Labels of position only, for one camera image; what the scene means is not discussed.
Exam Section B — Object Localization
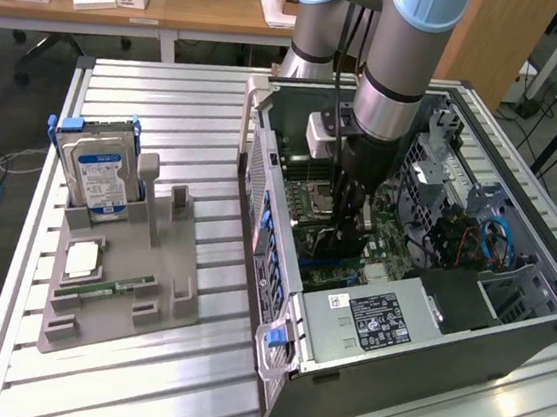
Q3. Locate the black office chair base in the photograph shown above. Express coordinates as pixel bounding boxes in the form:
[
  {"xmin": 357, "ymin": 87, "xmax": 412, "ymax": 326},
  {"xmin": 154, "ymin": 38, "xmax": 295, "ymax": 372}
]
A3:
[{"xmin": 12, "ymin": 27, "xmax": 87, "ymax": 92}]

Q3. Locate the hard disk in blue caddy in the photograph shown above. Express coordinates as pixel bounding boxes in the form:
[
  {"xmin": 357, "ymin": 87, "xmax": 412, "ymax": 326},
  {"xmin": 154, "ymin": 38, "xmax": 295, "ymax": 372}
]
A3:
[{"xmin": 35, "ymin": 105, "xmax": 152, "ymax": 229}]

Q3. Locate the silver chipset heat sink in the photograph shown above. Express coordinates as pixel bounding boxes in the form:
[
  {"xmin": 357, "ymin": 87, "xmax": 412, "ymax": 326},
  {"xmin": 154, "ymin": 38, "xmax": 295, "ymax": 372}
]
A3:
[{"xmin": 363, "ymin": 263, "xmax": 395, "ymax": 286}]

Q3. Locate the white paper booklet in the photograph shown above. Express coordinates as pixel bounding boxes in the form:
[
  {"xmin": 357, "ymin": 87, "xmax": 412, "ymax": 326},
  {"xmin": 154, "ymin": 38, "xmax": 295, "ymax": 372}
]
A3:
[{"xmin": 256, "ymin": 0, "xmax": 301, "ymax": 31}]

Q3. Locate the blue expansion slot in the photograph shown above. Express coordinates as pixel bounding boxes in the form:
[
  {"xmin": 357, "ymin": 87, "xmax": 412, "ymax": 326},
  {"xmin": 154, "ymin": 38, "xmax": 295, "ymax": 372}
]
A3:
[{"xmin": 297, "ymin": 253, "xmax": 347, "ymax": 274}]

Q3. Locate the CPU socket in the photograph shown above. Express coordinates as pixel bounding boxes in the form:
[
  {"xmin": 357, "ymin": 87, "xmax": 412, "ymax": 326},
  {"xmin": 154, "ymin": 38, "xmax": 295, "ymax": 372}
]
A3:
[{"xmin": 307, "ymin": 179, "xmax": 339, "ymax": 221}]

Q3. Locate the green motherboard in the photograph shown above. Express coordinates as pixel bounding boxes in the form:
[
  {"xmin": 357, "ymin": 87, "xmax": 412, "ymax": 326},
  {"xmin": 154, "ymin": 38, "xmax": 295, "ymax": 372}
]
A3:
[{"xmin": 261, "ymin": 142, "xmax": 429, "ymax": 305}]

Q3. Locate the open black PC case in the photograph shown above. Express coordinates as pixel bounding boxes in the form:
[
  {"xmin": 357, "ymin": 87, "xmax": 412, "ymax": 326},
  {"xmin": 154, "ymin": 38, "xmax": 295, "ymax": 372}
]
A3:
[{"xmin": 206, "ymin": 55, "xmax": 557, "ymax": 417}]

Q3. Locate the blue case latch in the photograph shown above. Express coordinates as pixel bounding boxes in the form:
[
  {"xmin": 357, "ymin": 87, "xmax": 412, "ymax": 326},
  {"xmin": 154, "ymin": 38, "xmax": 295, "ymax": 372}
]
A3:
[{"xmin": 261, "ymin": 327, "xmax": 287, "ymax": 355}]

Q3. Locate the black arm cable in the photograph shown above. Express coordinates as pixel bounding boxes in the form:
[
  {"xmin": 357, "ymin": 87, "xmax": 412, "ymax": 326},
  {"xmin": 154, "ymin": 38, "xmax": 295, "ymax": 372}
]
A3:
[{"xmin": 321, "ymin": 1, "xmax": 379, "ymax": 178}]

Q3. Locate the grey power supply unit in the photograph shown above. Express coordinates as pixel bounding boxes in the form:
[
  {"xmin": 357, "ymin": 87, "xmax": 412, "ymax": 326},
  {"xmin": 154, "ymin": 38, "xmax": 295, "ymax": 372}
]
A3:
[{"xmin": 295, "ymin": 265, "xmax": 448, "ymax": 377}]

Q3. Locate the wooden desk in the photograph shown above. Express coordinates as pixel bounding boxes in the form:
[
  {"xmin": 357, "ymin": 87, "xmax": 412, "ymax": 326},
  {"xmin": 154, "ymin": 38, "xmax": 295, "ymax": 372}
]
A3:
[{"xmin": 0, "ymin": 0, "xmax": 440, "ymax": 80}]

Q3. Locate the silver CPU chip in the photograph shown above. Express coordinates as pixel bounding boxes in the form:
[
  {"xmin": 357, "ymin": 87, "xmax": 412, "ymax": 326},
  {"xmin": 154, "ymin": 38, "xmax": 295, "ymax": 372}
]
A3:
[{"xmin": 62, "ymin": 239, "xmax": 104, "ymax": 283}]

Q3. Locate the blue wire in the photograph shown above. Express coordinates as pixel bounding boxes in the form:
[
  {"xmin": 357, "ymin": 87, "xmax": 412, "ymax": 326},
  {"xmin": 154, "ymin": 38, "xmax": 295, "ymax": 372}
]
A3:
[{"xmin": 475, "ymin": 214, "xmax": 521, "ymax": 272}]

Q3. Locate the wooden cabinet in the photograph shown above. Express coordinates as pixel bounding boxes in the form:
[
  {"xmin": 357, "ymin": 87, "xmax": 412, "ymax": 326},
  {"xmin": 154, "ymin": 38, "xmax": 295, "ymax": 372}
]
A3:
[{"xmin": 428, "ymin": 0, "xmax": 557, "ymax": 120}]

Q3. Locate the grey parts rack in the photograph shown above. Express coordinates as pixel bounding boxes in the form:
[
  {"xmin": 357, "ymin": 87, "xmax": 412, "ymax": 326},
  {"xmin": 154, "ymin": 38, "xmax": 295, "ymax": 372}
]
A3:
[{"xmin": 35, "ymin": 140, "xmax": 218, "ymax": 371}]

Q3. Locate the green RAM stick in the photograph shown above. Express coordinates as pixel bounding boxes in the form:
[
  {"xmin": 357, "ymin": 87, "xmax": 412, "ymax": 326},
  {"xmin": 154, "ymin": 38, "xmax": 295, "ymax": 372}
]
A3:
[{"xmin": 54, "ymin": 266, "xmax": 157, "ymax": 308}]

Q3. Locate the graphics card with metal bracket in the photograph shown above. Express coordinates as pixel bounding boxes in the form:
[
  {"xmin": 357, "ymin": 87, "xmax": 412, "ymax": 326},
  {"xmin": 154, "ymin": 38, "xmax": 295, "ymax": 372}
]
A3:
[{"xmin": 298, "ymin": 218, "xmax": 374, "ymax": 274}]

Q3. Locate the metal disk bay cage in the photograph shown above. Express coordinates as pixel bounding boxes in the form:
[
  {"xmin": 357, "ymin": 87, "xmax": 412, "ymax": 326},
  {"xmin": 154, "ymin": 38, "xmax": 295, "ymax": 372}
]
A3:
[{"xmin": 388, "ymin": 129, "xmax": 475, "ymax": 270}]

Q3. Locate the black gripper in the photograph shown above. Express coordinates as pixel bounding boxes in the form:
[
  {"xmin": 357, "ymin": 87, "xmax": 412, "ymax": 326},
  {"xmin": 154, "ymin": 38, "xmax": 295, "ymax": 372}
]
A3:
[{"xmin": 331, "ymin": 130, "xmax": 400, "ymax": 217}]

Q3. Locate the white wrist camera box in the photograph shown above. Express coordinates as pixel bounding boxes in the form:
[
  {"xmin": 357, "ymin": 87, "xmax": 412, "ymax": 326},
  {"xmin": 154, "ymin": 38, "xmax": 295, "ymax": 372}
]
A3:
[{"xmin": 302, "ymin": 111, "xmax": 347, "ymax": 163}]

